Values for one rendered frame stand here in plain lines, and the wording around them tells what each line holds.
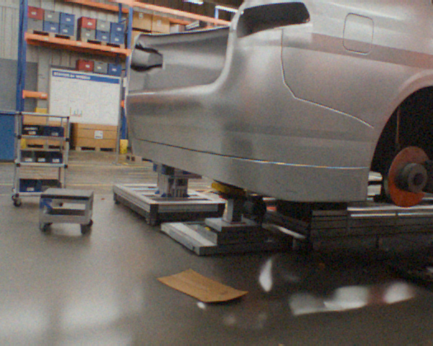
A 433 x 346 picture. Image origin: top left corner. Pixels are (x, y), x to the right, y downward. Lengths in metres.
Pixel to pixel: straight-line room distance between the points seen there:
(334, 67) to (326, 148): 0.34
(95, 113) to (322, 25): 8.38
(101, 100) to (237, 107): 8.28
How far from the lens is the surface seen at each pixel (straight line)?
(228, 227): 3.77
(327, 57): 1.99
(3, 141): 9.59
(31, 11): 13.56
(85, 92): 10.02
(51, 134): 5.31
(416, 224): 4.91
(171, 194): 4.94
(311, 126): 1.94
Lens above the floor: 1.03
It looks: 6 degrees down
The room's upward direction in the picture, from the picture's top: 5 degrees clockwise
